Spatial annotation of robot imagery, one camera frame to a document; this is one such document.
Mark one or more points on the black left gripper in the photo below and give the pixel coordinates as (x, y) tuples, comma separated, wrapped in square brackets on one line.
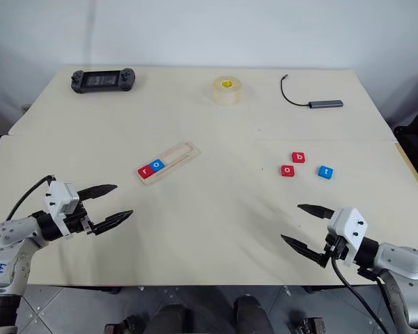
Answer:
[(77, 221)]

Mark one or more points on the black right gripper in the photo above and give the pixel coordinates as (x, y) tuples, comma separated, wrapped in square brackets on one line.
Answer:
[(336, 248)]

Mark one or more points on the blue letter tile t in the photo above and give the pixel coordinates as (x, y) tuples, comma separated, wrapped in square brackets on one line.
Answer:
[(325, 172)]

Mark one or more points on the red letter tile o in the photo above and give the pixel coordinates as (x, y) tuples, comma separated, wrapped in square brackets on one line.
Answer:
[(288, 170)]

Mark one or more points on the red letter tile b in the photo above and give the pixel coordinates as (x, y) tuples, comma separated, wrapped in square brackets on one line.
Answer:
[(299, 157)]

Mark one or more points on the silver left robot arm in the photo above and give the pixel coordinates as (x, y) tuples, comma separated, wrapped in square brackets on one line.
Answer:
[(7, 236)]

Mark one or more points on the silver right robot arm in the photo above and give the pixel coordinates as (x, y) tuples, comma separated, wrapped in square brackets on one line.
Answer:
[(400, 259)]

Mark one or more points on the light wooden letter tray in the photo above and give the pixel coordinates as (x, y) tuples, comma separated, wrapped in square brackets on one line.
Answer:
[(181, 154)]

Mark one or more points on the dark rounded shape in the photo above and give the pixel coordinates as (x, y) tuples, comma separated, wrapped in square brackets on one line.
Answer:
[(252, 315)]

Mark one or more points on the dark grey handheld game console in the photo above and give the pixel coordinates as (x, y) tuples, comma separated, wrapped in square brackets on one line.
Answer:
[(102, 80)]

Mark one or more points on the clear tape roll yellow core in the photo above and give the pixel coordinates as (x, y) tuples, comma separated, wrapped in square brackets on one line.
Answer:
[(227, 91)]

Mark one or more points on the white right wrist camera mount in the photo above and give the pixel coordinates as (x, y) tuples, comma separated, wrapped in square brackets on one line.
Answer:
[(348, 226)]

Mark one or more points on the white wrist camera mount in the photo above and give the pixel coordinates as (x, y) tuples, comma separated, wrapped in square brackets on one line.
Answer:
[(61, 198), (348, 226)]

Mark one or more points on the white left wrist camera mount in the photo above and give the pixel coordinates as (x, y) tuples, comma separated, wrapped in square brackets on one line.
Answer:
[(61, 198)]

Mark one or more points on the dark metal floor bracket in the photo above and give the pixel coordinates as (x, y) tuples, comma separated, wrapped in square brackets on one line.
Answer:
[(310, 326), (120, 325)]

